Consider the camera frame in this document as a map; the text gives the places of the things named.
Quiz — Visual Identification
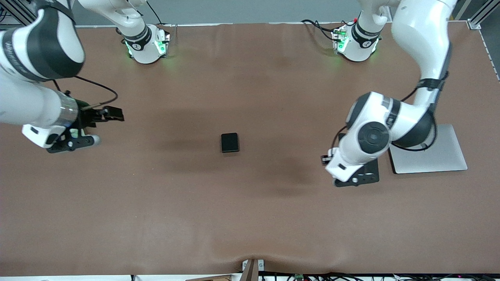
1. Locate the small black square box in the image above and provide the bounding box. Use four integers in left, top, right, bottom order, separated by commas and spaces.
221, 133, 239, 153

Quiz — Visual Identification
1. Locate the black mouse pad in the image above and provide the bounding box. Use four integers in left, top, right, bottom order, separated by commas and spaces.
338, 133, 379, 183

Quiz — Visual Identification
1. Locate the silver closed laptop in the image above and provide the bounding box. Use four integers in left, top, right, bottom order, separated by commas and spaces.
389, 124, 468, 174

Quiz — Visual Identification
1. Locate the brown table cover mat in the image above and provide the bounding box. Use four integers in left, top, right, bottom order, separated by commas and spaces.
0, 21, 500, 276

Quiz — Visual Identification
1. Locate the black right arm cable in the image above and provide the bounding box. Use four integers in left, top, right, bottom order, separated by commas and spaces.
53, 75, 118, 110

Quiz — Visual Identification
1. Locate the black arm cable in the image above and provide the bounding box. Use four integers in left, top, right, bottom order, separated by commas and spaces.
53, 75, 118, 110
330, 70, 450, 157

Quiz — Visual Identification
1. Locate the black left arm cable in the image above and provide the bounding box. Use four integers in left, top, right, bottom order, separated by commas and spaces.
330, 70, 450, 157

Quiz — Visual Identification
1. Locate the black right base cable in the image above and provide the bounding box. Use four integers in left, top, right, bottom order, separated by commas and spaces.
146, 0, 164, 25

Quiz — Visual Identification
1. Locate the black base cable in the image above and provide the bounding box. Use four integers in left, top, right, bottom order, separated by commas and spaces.
301, 19, 341, 41
146, 0, 164, 25

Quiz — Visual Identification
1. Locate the aluminium frame post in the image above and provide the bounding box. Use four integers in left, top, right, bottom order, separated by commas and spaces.
467, 0, 500, 30
0, 0, 38, 28

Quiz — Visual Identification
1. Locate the metal table edge bracket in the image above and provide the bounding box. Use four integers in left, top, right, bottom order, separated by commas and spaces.
241, 259, 265, 281

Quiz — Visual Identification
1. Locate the black left base cable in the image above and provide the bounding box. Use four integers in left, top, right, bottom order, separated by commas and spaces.
301, 19, 341, 41

